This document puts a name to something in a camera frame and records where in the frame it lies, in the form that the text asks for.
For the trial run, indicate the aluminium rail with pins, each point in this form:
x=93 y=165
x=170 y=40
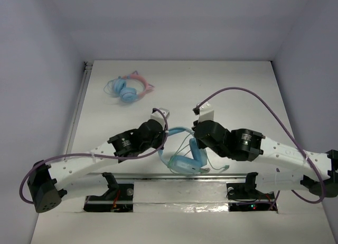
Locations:
x=78 y=107
x=171 y=176

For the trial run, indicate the aluminium rail left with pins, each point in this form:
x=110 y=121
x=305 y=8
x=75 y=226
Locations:
x=78 y=107

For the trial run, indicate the aluminium rail front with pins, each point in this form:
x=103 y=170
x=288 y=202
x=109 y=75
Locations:
x=171 y=176

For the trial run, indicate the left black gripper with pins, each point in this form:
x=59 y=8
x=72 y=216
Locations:
x=160 y=138

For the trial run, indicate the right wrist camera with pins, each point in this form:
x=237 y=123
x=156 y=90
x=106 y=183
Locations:
x=204 y=113

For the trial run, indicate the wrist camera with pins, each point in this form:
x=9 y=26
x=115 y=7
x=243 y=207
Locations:
x=160 y=115
x=204 y=113

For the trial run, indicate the light blue headphones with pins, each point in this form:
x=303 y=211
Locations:
x=188 y=158

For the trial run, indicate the pink blue cat-ear headphones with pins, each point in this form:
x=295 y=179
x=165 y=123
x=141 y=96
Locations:
x=118 y=88

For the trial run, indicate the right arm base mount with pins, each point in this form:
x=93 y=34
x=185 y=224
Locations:
x=243 y=196

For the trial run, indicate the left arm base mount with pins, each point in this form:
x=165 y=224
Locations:
x=118 y=197

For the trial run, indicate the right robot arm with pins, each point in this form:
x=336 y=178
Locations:
x=316 y=172

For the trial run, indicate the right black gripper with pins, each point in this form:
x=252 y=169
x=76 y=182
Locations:
x=200 y=143

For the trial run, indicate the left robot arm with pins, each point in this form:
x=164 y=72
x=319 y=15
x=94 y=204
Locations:
x=47 y=180

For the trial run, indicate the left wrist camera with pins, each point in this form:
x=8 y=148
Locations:
x=160 y=115

